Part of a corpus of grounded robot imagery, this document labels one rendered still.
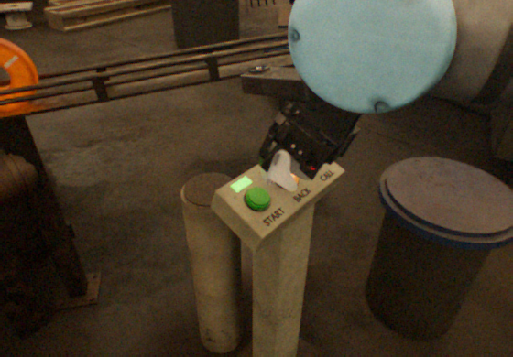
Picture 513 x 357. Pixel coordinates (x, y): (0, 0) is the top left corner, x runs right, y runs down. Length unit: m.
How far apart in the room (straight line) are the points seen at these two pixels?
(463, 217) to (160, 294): 0.87
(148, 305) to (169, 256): 0.19
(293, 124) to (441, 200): 0.60
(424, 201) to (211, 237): 0.50
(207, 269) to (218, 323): 0.20
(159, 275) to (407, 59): 1.17
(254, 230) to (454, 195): 0.57
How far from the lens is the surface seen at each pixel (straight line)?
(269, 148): 0.46
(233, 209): 0.58
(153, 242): 1.41
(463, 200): 1.00
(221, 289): 0.90
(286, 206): 0.61
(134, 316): 1.23
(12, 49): 0.91
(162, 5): 4.96
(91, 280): 1.35
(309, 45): 0.22
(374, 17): 0.21
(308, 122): 0.44
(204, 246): 0.80
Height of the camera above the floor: 0.99
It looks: 34 degrees down
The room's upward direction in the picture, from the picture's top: straight up
